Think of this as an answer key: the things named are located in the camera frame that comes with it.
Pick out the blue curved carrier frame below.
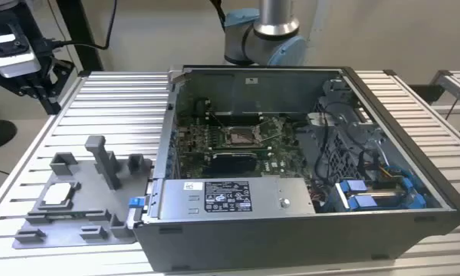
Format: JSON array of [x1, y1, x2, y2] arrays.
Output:
[[379, 163, 427, 209]]

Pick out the black graphics card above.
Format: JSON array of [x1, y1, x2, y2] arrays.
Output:
[[209, 151, 258, 177]]

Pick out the black box under table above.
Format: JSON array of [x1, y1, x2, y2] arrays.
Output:
[[407, 83, 445, 106]]

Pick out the CPU socket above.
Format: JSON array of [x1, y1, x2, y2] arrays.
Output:
[[222, 125, 262, 148]]

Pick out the black RAM slots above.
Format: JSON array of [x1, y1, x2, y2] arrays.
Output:
[[205, 112, 264, 124]]

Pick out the grey metal drive cage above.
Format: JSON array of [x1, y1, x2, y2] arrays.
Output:
[[294, 76, 388, 185]]

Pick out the long black expansion slot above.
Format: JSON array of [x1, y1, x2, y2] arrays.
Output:
[[210, 145, 272, 152]]

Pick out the green RAM stick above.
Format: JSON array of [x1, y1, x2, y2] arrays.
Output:
[[28, 210, 105, 217]]

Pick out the black power connector block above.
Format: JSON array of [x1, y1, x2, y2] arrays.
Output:
[[193, 98, 210, 118]]

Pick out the black upright frame post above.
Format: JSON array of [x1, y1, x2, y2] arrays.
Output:
[[56, 0, 105, 72]]

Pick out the open black PC case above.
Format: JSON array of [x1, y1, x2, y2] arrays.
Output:
[[132, 64, 460, 273]]

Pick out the grey plastic parts rack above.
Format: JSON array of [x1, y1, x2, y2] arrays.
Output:
[[13, 135, 154, 250]]

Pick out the black wire in case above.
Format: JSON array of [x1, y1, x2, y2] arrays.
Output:
[[314, 101, 373, 179]]

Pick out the silver square CPU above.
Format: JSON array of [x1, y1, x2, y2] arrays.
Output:
[[41, 183, 73, 205]]

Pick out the metal socket cover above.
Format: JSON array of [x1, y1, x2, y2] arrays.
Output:
[[258, 118, 288, 142]]

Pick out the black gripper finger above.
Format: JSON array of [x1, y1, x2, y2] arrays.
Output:
[[37, 56, 77, 115], [0, 67, 44, 99]]

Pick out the blue disk carrier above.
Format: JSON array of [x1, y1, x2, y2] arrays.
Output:
[[344, 194, 379, 212], [334, 179, 369, 196]]

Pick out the neighbouring metal slat table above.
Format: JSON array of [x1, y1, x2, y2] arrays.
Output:
[[431, 69, 460, 116]]

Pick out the silver power supply unit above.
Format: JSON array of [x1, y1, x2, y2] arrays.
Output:
[[157, 177, 317, 218]]

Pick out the thin metal locking lever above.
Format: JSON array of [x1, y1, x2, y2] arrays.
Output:
[[208, 111, 228, 129]]

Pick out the green motherboard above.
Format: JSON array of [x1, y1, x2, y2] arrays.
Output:
[[170, 114, 316, 179]]

